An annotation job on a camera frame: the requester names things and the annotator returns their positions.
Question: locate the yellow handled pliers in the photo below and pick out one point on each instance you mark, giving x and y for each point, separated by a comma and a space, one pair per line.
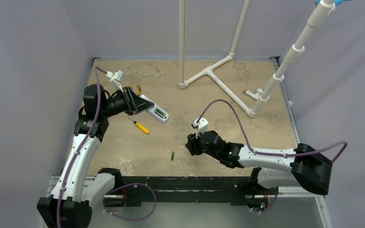
139, 89

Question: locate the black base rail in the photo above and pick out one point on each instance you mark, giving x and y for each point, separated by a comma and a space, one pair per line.
236, 190

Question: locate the white pipe fitting brass end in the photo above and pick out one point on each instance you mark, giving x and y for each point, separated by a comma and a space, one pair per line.
255, 95

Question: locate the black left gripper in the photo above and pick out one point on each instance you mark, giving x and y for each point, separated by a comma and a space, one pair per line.
134, 104

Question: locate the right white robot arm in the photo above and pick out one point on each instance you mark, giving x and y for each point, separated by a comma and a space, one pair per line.
302, 166

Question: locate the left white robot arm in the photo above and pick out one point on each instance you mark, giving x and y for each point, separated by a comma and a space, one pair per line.
70, 204

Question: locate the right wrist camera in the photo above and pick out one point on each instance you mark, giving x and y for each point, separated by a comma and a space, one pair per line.
200, 124

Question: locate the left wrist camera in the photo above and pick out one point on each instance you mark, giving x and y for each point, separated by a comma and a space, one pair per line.
116, 79

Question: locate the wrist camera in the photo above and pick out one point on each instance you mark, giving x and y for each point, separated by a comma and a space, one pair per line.
200, 124
116, 79

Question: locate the aluminium frame rail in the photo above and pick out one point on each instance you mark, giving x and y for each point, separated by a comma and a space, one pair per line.
297, 192

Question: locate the white remote control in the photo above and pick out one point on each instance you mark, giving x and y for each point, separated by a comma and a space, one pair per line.
152, 111

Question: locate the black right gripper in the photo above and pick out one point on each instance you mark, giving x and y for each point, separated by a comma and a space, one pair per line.
196, 144

